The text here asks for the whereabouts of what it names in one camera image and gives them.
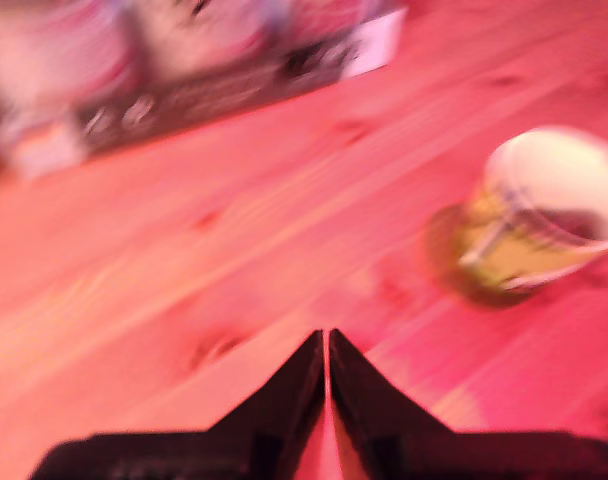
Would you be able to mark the yellow cartoon print mug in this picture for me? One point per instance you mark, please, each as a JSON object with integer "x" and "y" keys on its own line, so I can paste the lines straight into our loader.
{"x": 534, "y": 240}

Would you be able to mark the dark grey cardboard tray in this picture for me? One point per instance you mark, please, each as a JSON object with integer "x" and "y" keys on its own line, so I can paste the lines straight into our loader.
{"x": 209, "y": 100}

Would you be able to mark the tin can pink text label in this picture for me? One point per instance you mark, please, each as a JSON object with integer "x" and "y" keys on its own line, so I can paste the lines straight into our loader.
{"x": 49, "y": 70}

